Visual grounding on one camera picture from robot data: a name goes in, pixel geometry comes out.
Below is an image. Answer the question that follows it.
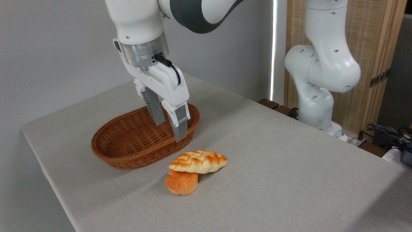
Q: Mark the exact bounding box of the dark brown wooden stand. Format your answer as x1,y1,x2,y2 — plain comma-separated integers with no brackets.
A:
257,98,390,158

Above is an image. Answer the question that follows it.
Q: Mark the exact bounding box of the blue black cable bundle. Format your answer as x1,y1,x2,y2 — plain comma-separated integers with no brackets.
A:
361,123,412,152

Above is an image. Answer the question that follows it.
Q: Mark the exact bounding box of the grey tablecloth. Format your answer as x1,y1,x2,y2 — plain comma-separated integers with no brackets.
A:
22,68,412,232

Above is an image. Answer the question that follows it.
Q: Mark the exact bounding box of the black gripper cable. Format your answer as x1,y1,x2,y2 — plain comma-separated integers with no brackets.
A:
154,53,182,86

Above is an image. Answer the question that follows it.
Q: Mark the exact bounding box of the black metal screen hinge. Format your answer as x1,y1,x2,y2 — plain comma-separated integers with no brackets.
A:
370,69,390,88

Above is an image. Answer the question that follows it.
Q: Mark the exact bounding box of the white power strip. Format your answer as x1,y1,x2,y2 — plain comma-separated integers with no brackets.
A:
341,134,367,148

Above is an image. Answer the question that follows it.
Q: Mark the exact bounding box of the round orange bread bun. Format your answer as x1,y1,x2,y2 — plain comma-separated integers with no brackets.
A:
165,170,199,196

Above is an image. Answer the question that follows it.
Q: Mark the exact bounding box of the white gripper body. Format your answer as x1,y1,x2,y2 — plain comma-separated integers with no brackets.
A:
113,39,190,110

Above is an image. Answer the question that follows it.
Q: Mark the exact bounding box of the brown wicker oval basket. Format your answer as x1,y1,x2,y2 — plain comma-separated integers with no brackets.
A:
91,102,201,170

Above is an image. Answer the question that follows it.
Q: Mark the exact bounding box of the dark grey device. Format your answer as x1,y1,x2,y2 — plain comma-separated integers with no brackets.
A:
400,143,412,167

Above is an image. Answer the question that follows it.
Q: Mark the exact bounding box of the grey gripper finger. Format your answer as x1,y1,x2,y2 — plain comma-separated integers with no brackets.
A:
161,101,191,143
133,79,166,126

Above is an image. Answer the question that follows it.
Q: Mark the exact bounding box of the golden braided bread loaf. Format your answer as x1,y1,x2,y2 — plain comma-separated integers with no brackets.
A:
167,150,228,174

